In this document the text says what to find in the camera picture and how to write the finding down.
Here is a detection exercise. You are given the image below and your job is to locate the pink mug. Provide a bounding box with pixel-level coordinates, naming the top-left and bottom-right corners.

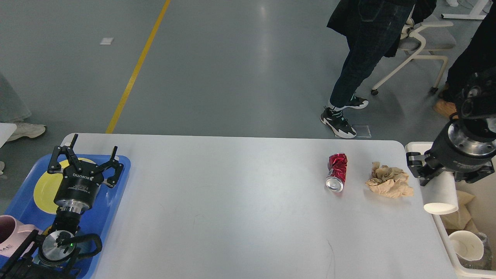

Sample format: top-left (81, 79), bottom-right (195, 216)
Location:
top-left (0, 215), bottom-right (39, 257)

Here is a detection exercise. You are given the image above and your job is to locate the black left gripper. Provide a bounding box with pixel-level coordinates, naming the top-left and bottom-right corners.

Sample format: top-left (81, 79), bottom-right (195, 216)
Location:
top-left (47, 133), bottom-right (124, 214)

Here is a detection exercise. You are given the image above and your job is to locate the silver foil bag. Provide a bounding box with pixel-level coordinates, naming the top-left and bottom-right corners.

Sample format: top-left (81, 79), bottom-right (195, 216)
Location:
top-left (457, 232), bottom-right (493, 270)

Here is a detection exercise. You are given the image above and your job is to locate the white paper cup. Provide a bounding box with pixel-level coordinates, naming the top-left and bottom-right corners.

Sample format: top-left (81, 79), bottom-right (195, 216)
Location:
top-left (448, 230), bottom-right (484, 261)

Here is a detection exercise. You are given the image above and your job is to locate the blue plastic tray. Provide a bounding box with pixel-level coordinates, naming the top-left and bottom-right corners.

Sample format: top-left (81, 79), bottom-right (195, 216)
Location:
top-left (1, 154), bottom-right (131, 279)

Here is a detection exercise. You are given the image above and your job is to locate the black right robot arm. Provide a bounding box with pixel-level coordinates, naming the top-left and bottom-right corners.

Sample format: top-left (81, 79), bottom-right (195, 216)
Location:
top-left (406, 68), bottom-right (496, 186)

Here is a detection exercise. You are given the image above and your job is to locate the brown paper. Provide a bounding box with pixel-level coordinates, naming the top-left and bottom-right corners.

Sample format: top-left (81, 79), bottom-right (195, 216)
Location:
top-left (365, 161), bottom-right (414, 198)

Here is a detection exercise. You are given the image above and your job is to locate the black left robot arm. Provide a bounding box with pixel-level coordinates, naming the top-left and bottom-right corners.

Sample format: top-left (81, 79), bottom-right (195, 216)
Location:
top-left (1, 134), bottom-right (131, 279)

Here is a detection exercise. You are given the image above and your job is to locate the person with tan boots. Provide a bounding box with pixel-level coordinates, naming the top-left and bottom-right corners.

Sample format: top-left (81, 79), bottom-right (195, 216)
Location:
top-left (433, 3), bottom-right (496, 118)

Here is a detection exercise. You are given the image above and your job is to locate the yellow plate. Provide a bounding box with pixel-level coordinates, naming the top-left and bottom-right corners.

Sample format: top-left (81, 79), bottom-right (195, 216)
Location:
top-left (33, 158), bottom-right (95, 214)

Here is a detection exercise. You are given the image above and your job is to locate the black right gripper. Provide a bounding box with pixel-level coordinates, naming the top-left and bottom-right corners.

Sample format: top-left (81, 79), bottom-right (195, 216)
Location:
top-left (406, 121), bottom-right (495, 186)

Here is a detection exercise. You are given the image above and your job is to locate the person in dark jeans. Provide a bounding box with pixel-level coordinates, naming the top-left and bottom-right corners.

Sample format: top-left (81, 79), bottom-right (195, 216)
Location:
top-left (320, 0), bottom-right (416, 139)

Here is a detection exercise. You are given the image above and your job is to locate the white waste bin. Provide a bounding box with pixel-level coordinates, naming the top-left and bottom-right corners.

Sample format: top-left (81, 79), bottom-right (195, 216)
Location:
top-left (405, 141), bottom-right (496, 279)

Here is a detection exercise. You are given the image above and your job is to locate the white office chair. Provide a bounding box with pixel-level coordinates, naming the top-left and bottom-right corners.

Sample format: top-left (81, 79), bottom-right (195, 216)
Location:
top-left (370, 0), bottom-right (456, 96)

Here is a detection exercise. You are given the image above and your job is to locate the right floor outlet plate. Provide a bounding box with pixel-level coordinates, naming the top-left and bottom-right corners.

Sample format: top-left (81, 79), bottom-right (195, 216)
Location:
top-left (353, 125), bottom-right (372, 138)

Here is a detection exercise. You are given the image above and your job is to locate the white desk leg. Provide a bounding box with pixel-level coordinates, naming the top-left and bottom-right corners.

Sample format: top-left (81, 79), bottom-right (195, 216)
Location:
top-left (441, 0), bottom-right (489, 21)

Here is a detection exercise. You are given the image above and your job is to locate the black jacket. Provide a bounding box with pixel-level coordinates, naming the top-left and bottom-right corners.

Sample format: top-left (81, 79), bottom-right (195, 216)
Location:
top-left (327, 0), bottom-right (436, 50)

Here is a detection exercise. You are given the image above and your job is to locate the person in light clothes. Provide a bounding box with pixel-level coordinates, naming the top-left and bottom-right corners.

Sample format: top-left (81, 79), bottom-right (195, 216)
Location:
top-left (0, 74), bottom-right (47, 142)

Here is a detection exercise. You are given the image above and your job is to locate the brown paper bag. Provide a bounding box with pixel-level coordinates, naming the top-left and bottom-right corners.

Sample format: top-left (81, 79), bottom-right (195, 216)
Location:
top-left (440, 190), bottom-right (479, 234)

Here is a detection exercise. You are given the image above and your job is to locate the white tissue block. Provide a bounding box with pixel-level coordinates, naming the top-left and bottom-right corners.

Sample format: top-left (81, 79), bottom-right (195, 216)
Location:
top-left (420, 172), bottom-right (459, 215)

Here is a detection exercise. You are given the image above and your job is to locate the crushed red can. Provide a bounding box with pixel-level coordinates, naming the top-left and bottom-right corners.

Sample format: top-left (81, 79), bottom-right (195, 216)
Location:
top-left (325, 153), bottom-right (348, 192)

